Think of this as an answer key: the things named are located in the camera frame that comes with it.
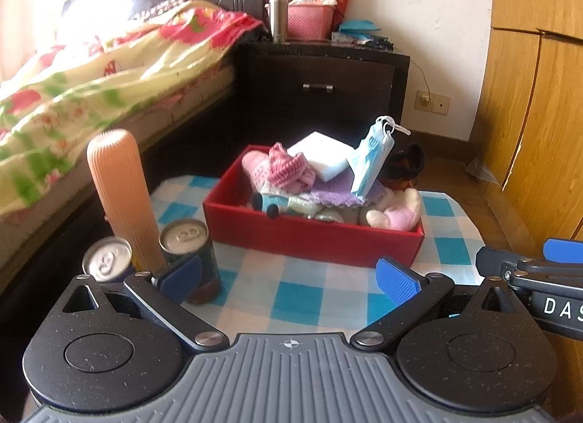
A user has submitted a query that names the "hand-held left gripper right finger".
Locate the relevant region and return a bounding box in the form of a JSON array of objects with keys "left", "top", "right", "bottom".
[{"left": 351, "top": 255, "right": 524, "bottom": 353}]

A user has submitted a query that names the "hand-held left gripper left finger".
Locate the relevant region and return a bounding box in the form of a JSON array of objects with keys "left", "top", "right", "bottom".
[{"left": 61, "top": 254, "right": 231, "bottom": 353}]

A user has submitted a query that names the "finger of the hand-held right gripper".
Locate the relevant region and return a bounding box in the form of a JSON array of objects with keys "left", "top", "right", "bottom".
[
  {"left": 476, "top": 247, "right": 583, "bottom": 291},
  {"left": 543, "top": 238, "right": 583, "bottom": 264}
]

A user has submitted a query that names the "white and pink plush toy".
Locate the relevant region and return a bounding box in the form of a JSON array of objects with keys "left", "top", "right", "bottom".
[{"left": 359, "top": 187, "right": 422, "bottom": 231}]

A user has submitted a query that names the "purple cloth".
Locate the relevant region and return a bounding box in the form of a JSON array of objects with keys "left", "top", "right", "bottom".
[{"left": 298, "top": 172, "right": 389, "bottom": 211}]

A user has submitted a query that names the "red cardboard box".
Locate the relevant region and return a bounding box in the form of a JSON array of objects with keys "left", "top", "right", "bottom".
[{"left": 203, "top": 145, "right": 426, "bottom": 271}]

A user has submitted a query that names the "blue face mask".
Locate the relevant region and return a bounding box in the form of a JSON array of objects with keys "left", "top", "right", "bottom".
[
  {"left": 348, "top": 130, "right": 389, "bottom": 197},
  {"left": 364, "top": 114, "right": 411, "bottom": 188}
]

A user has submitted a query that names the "pink pig plush toy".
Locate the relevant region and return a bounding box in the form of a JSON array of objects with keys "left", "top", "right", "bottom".
[{"left": 241, "top": 151, "right": 293, "bottom": 220}]

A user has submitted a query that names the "pink knitted hat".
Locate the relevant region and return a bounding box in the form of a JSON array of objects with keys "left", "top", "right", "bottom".
[{"left": 262, "top": 143, "right": 316, "bottom": 196}]

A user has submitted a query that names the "dark green coffee can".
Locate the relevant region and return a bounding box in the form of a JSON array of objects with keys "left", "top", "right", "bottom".
[{"left": 159, "top": 220, "right": 222, "bottom": 305}]

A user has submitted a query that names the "blue drink can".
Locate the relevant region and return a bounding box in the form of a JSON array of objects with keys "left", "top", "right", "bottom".
[{"left": 82, "top": 237, "right": 137, "bottom": 283}]

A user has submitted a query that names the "clear plastic wrapper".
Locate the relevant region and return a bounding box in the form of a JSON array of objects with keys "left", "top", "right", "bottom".
[{"left": 465, "top": 156, "right": 500, "bottom": 185}]

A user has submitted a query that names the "blue checkered tablecloth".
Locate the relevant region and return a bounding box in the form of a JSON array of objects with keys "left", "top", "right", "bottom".
[{"left": 149, "top": 175, "right": 484, "bottom": 344}]

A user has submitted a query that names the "peach ribbed bottle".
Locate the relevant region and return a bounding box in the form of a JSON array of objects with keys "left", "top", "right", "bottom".
[{"left": 86, "top": 129, "right": 167, "bottom": 270}]

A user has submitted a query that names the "dark slipper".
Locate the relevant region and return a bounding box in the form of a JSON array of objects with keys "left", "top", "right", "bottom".
[{"left": 385, "top": 143, "right": 427, "bottom": 190}]

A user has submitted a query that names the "wooden wardrobe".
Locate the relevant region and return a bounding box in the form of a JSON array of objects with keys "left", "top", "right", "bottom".
[{"left": 474, "top": 0, "right": 583, "bottom": 244}]

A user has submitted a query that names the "dark wooden nightstand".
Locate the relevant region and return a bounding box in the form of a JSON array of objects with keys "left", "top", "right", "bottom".
[{"left": 237, "top": 40, "right": 411, "bottom": 164}]

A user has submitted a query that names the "floral blanket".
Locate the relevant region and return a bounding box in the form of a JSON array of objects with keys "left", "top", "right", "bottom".
[{"left": 0, "top": 0, "right": 269, "bottom": 220}]

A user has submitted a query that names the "blue paper packet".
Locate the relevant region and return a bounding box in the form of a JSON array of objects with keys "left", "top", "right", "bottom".
[{"left": 339, "top": 19, "right": 382, "bottom": 35}]

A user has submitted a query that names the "pink plastic basket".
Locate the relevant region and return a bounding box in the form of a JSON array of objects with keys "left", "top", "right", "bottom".
[{"left": 287, "top": 1, "right": 336, "bottom": 41}]

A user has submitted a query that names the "steel thermos flask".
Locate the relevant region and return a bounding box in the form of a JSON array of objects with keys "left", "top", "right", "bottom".
[{"left": 268, "top": 0, "right": 289, "bottom": 42}]

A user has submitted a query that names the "wall socket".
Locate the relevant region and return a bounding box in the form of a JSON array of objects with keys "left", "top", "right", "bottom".
[{"left": 415, "top": 90, "right": 451, "bottom": 115}]

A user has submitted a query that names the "thin power cable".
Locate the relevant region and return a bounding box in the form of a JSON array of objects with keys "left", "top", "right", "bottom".
[{"left": 409, "top": 56, "right": 431, "bottom": 106}]

